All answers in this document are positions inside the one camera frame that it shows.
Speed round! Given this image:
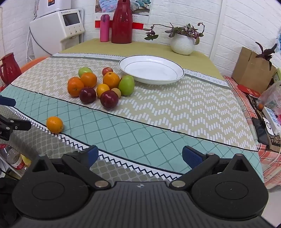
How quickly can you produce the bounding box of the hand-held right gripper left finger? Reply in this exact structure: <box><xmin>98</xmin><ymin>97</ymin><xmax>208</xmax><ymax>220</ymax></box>
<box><xmin>28</xmin><ymin>145</ymin><xmax>112</xmax><ymax>190</ymax></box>

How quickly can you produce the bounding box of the plaid cloth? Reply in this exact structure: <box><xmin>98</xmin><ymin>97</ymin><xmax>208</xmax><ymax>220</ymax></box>
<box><xmin>224</xmin><ymin>76</ymin><xmax>281</xmax><ymax>189</ymax></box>

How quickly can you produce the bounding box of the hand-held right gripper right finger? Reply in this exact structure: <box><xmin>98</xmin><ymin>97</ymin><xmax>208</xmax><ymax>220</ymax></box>
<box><xmin>169</xmin><ymin>145</ymin><xmax>253</xmax><ymax>190</ymax></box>

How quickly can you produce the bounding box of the orange stool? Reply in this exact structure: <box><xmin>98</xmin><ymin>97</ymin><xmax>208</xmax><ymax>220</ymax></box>
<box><xmin>21</xmin><ymin>56</ymin><xmax>47</xmax><ymax>73</ymax></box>

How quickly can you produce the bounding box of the cardboard box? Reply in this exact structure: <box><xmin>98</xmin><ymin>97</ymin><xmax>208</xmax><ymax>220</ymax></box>
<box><xmin>231</xmin><ymin>47</ymin><xmax>277</xmax><ymax>93</ymax></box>

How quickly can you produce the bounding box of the red envelope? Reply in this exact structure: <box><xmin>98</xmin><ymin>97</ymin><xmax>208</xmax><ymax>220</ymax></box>
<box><xmin>237</xmin><ymin>84</ymin><xmax>262</xmax><ymax>98</ymax></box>

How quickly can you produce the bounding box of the large bumpy mandarin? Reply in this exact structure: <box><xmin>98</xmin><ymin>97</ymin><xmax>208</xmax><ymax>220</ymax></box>
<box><xmin>67</xmin><ymin>77</ymin><xmax>85</xmax><ymax>97</ymax></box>

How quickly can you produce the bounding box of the wall poster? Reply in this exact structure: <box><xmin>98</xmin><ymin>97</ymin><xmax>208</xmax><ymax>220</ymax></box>
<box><xmin>93</xmin><ymin>0</ymin><xmax>152</xmax><ymax>24</ymax></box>

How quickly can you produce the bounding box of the large oblong green apple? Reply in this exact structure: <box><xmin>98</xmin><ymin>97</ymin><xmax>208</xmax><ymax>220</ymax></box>
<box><xmin>119</xmin><ymin>75</ymin><xmax>135</xmax><ymax>96</ymax></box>

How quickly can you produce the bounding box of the dark red plum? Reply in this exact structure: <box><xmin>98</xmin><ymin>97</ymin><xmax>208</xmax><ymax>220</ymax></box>
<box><xmin>100</xmin><ymin>90</ymin><xmax>119</xmax><ymax>109</ymax></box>
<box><xmin>79</xmin><ymin>87</ymin><xmax>97</xmax><ymax>104</ymax></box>

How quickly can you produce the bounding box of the white water dispenser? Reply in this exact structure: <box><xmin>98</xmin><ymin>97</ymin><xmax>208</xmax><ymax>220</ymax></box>
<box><xmin>29</xmin><ymin>8</ymin><xmax>85</xmax><ymax>58</ymax></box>

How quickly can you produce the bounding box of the purple leaf plant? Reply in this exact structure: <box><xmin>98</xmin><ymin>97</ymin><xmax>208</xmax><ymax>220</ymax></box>
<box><xmin>255</xmin><ymin>42</ymin><xmax>278</xmax><ymax>71</ymax></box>

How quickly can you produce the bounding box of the tall red thermos jug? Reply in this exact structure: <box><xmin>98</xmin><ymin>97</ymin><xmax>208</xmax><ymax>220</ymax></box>
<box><xmin>111</xmin><ymin>0</ymin><xmax>133</xmax><ymax>44</ymax></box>

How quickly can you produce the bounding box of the white plate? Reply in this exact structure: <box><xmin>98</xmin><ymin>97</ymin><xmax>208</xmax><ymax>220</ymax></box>
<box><xmin>119</xmin><ymin>55</ymin><xmax>185</xmax><ymax>85</ymax></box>

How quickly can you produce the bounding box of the pink bottle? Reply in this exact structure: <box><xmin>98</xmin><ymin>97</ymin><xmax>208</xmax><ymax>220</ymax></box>
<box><xmin>100</xmin><ymin>14</ymin><xmax>111</xmax><ymax>42</ymax></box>

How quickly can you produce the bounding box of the small yellow orange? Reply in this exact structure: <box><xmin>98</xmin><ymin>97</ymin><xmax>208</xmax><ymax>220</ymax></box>
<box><xmin>96</xmin><ymin>83</ymin><xmax>110</xmax><ymax>98</ymax></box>

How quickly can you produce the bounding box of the clear plastic bag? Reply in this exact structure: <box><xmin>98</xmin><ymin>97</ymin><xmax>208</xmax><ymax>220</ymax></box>
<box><xmin>257</xmin><ymin>82</ymin><xmax>281</xmax><ymax>110</ymax></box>

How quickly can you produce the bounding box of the large smooth orange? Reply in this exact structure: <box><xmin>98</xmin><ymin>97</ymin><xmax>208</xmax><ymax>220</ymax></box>
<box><xmin>103</xmin><ymin>72</ymin><xmax>121</xmax><ymax>90</ymax></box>

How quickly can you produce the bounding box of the red wall strip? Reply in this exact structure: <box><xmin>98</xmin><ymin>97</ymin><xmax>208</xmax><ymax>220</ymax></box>
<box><xmin>94</xmin><ymin>21</ymin><xmax>144</xmax><ymax>30</ymax></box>

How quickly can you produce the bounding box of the potted plant in white pot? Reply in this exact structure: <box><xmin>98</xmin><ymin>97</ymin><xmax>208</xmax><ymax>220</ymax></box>
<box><xmin>144</xmin><ymin>22</ymin><xmax>205</xmax><ymax>56</ymax></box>

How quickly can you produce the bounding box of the white power strip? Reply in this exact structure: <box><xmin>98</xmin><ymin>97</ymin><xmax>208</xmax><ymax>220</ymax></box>
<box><xmin>262</xmin><ymin>106</ymin><xmax>281</xmax><ymax>136</ymax></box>

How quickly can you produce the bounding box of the clear plastic bottle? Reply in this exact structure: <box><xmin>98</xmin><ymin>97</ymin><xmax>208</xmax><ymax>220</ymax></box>
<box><xmin>0</xmin><ymin>143</ymin><xmax>31</xmax><ymax>176</ymax></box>

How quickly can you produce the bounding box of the olive green tablecloth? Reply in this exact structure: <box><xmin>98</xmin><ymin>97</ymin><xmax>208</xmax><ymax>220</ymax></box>
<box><xmin>59</xmin><ymin>38</ymin><xmax>224</xmax><ymax>80</ymax></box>

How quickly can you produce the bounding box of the white wall water purifier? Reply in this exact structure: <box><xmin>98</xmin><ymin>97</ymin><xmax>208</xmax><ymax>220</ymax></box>
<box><xmin>35</xmin><ymin>0</ymin><xmax>72</xmax><ymax>17</ymax></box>

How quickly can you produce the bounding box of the small red jug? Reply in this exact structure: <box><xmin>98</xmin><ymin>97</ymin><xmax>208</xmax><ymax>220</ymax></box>
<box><xmin>0</xmin><ymin>53</ymin><xmax>22</xmax><ymax>86</ymax></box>

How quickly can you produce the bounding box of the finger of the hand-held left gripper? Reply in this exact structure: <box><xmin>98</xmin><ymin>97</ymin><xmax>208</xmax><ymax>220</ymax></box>
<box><xmin>0</xmin><ymin>113</ymin><xmax>32</xmax><ymax>141</ymax></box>
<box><xmin>0</xmin><ymin>96</ymin><xmax>16</xmax><ymax>106</ymax></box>

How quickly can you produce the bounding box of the black phone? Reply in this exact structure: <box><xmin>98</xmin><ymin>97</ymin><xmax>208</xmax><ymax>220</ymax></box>
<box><xmin>251</xmin><ymin>117</ymin><xmax>270</xmax><ymax>145</ymax></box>

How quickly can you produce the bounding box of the small round green apple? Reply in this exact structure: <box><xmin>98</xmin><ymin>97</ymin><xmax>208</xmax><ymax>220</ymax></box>
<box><xmin>78</xmin><ymin>67</ymin><xmax>93</xmax><ymax>78</ymax></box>

